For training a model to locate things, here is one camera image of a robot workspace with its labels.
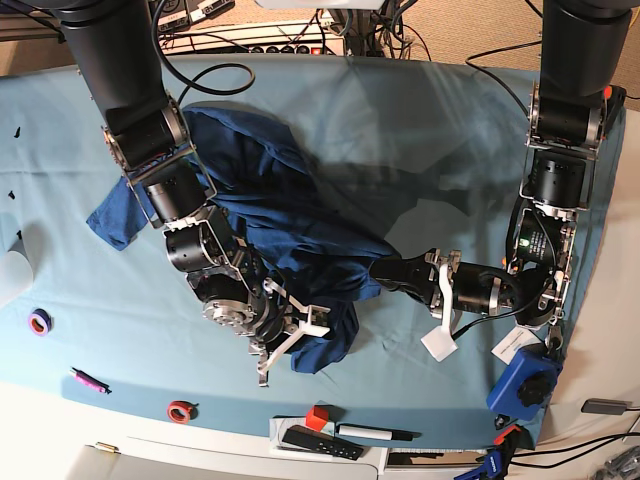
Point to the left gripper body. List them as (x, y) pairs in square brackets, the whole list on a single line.
[(461, 286)]

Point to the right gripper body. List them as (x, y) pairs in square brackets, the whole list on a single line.
[(285, 323)]

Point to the blue t-shirt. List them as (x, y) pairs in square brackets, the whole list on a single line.
[(263, 180)]

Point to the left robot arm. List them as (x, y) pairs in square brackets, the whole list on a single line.
[(573, 106)]

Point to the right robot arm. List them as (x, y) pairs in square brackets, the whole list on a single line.
[(116, 47)]

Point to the white paper tag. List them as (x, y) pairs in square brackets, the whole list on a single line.
[(515, 340)]

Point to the red cube block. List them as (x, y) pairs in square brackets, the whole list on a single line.
[(317, 418)]

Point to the metal keys carabiner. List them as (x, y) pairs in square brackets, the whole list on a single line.
[(554, 339)]

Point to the blue box with knob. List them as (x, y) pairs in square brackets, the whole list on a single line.
[(527, 383)]

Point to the light blue table cloth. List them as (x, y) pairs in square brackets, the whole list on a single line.
[(422, 154)]

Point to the black remote control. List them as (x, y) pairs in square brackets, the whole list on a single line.
[(321, 443)]

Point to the red tape roll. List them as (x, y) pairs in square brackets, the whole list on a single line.
[(182, 412)]

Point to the white black marker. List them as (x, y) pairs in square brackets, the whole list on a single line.
[(382, 434)]

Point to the blue orange bottom clamp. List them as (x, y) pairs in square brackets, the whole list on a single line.
[(496, 462)]

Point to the grey adapter box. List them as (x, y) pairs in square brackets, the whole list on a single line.
[(604, 407)]

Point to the pink marker pen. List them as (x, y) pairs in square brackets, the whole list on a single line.
[(89, 381)]

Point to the orange black clamp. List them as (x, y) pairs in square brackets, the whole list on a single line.
[(614, 99)]

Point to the purple tape roll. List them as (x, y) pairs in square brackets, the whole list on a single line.
[(40, 322)]

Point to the power strip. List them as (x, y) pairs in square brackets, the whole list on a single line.
[(293, 37)]

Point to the white translucent cup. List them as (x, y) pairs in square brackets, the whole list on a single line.
[(16, 276)]

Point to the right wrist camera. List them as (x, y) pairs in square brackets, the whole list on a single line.
[(316, 322)]

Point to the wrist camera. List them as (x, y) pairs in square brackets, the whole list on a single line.
[(316, 322), (439, 343)]

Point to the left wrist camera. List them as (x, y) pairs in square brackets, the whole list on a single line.
[(439, 343)]

